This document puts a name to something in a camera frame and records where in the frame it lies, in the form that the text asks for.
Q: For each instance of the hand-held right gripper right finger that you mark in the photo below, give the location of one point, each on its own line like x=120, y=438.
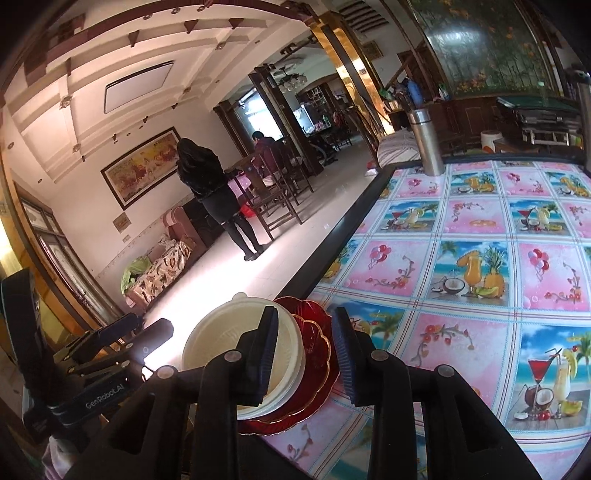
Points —
x=348, y=364

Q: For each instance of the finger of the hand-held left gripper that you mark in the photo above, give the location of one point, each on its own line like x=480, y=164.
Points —
x=154, y=334
x=111, y=332

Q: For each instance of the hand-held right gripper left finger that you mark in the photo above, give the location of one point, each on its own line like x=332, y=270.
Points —
x=258, y=364

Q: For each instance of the red scalloped glass plate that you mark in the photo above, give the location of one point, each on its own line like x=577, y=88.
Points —
x=316, y=360
x=277, y=428

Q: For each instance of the sofa with patterned blanket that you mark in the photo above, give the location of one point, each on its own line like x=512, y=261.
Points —
x=161, y=267

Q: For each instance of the dark wooden cabinet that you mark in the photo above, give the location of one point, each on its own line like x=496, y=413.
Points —
x=196, y=219

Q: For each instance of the red bucket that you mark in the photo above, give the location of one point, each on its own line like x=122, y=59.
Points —
x=247, y=210

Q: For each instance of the wooden chair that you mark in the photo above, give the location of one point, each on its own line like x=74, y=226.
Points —
x=277, y=203

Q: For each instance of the pink covered dining table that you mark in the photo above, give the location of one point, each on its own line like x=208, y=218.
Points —
x=240, y=189

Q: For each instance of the small steel thermos bottle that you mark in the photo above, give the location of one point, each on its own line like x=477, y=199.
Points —
x=427, y=143

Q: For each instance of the square ceiling light panel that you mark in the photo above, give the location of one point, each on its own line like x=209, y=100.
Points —
x=138, y=87

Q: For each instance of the white plastic stool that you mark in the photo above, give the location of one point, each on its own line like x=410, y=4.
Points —
x=491, y=141

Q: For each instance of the blue water jug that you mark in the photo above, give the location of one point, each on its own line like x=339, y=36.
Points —
x=414, y=92

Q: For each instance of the chandelier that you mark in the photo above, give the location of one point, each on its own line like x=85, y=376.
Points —
x=290, y=81

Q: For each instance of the green topped game table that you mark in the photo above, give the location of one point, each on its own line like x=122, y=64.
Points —
x=540, y=120

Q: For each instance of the small framed picture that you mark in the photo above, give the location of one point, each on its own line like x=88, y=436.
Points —
x=371, y=50

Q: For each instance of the large steel vacuum flask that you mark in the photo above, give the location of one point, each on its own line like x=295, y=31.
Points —
x=585, y=120

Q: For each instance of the floral glass screen panel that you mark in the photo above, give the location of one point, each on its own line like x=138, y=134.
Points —
x=485, y=46

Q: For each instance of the framed wall painting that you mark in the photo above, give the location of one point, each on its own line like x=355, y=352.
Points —
x=141, y=168

